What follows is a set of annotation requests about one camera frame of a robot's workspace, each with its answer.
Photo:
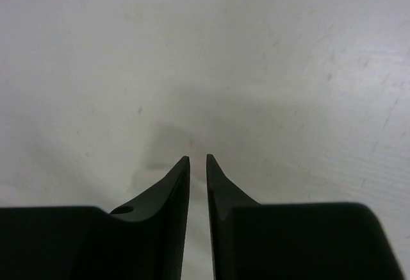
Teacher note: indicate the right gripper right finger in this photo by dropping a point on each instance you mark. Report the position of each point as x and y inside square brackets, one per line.
[332, 240]

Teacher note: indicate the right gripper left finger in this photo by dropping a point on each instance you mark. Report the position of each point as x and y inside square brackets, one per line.
[141, 239]

